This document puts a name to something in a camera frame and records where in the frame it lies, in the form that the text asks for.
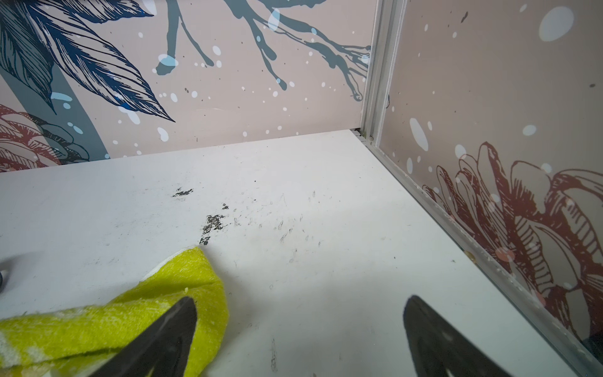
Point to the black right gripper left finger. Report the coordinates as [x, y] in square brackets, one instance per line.
[162, 349]

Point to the yellow-green white towel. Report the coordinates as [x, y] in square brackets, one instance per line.
[74, 342]

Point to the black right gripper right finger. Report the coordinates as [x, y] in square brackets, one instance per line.
[439, 349]

